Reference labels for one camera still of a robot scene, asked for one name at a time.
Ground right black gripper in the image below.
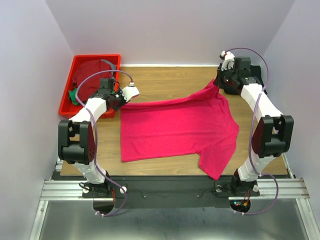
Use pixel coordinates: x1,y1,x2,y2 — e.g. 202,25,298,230
213,64,238,89

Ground pink t shirt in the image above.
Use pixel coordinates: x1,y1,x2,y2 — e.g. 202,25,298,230
120,82,239,180

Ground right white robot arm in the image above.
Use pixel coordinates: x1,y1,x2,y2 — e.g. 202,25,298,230
214,51,294,195

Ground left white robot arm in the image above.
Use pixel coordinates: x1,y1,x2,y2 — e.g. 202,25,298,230
58,77,139,198

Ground folded black t shirt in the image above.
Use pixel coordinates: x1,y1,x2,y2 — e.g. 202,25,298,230
230,65,264,95

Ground dark red t shirt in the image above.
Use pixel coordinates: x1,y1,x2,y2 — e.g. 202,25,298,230
72,59,102,99

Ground grey t shirt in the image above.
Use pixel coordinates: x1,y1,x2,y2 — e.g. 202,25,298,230
99,59,117,79

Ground green t shirt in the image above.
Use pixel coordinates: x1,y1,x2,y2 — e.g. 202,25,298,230
68,87,88,106

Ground red plastic bin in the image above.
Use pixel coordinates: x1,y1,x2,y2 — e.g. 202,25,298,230
59,54,121,119

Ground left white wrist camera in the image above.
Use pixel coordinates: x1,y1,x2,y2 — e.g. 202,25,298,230
121,82,140,103

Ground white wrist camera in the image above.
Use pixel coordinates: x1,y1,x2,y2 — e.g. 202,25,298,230
121,82,140,103
219,51,235,71

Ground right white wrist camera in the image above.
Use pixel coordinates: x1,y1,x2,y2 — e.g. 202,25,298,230
219,51,235,71

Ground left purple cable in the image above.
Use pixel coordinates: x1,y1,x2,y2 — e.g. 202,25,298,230
74,69,135,217

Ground purple cable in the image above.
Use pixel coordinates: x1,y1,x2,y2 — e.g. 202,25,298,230
219,47,279,216
74,69,135,217

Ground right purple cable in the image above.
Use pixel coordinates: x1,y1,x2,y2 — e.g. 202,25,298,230
219,47,279,216

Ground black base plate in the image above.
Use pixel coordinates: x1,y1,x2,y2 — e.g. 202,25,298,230
51,174,261,210

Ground aluminium frame rail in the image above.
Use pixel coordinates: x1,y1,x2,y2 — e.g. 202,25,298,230
30,169,320,240

